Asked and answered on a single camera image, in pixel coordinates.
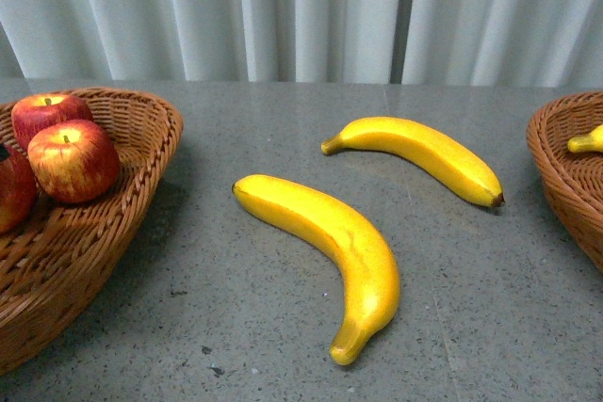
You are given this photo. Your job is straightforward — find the large yellow banana front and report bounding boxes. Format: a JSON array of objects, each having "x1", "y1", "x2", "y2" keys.
[{"x1": 232, "y1": 174, "x2": 401, "y2": 365}]

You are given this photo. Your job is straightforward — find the yellow banana back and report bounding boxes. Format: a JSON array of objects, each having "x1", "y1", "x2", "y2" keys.
[{"x1": 321, "y1": 117, "x2": 505, "y2": 207}]

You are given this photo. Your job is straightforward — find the large red apple front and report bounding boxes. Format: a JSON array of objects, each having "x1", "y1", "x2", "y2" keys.
[{"x1": 1, "y1": 143, "x2": 38, "y2": 233}]

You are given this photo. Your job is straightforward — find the red yellow apple in basket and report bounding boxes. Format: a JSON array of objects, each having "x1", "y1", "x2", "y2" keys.
[{"x1": 27, "y1": 120, "x2": 121, "y2": 204}]

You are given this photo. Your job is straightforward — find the white pleated curtain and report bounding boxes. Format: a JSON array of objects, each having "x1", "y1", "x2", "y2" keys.
[{"x1": 1, "y1": 0, "x2": 602, "y2": 87}]

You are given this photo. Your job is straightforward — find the brown wicker basket left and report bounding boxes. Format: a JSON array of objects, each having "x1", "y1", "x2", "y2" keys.
[{"x1": 1, "y1": 87, "x2": 184, "y2": 373}]

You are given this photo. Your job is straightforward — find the brown wicker basket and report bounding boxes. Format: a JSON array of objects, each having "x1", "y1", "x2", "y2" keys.
[
  {"x1": 1, "y1": 87, "x2": 184, "y2": 373},
  {"x1": 526, "y1": 91, "x2": 602, "y2": 268}
]

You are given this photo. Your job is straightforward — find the brown wicker basket right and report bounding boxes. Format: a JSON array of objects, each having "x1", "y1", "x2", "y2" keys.
[{"x1": 526, "y1": 91, "x2": 602, "y2": 268}]

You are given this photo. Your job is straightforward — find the red apple back in basket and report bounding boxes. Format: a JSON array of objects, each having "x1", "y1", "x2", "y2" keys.
[{"x1": 11, "y1": 93, "x2": 93, "y2": 152}]

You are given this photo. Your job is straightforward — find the yellow banana in right basket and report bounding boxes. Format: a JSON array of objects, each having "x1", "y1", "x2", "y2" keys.
[{"x1": 567, "y1": 124, "x2": 603, "y2": 153}]

